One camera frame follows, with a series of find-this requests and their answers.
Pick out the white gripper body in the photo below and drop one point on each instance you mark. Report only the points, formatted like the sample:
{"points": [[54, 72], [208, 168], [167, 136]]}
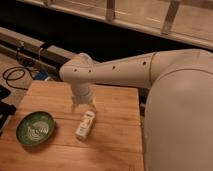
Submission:
{"points": [[81, 93]]}

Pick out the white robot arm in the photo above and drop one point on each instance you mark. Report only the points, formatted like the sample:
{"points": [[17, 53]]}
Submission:
{"points": [[178, 123]]}

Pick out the blue object on floor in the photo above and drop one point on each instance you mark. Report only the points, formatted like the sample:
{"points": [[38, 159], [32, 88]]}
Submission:
{"points": [[41, 75]]}

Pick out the clear gripper finger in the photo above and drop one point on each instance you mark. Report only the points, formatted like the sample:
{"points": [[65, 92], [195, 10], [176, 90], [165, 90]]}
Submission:
{"points": [[73, 108], [92, 106]]}

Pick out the green ceramic bowl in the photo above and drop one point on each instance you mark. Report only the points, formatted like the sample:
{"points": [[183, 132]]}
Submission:
{"points": [[35, 128]]}

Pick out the white window frame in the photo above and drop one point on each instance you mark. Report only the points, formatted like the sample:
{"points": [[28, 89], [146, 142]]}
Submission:
{"points": [[187, 21]]}

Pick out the black equipment at left edge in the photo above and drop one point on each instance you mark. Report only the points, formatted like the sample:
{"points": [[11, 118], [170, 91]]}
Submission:
{"points": [[6, 110]]}

